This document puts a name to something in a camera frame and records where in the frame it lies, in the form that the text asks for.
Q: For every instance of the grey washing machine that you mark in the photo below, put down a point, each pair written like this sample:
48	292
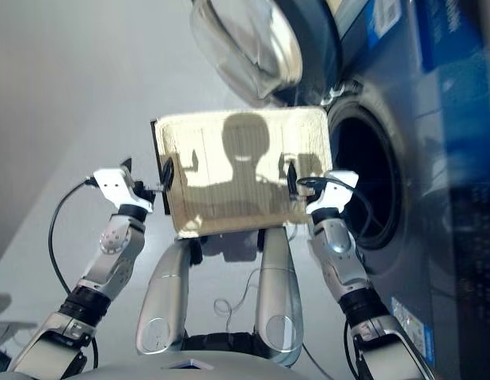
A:
426	158

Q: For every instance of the silver robot torso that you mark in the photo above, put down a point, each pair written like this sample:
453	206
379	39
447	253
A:
149	370

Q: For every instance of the round glass washer door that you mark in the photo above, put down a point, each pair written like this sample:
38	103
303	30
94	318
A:
248	47

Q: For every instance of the pale woven basket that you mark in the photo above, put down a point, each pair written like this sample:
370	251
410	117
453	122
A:
244	206

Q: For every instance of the small colourful washer sticker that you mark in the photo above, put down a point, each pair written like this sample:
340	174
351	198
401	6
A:
407	324

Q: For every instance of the blue white QR label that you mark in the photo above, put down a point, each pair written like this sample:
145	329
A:
383	20

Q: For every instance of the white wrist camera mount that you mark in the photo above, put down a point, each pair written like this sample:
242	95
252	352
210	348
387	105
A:
110	184
339	190

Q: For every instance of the black washer control panel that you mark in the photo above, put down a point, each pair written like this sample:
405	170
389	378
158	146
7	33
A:
478	237

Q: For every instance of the black robot waist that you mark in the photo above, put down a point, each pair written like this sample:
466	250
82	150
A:
221	342

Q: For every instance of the round washer drum opening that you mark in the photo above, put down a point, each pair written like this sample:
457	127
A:
359	158

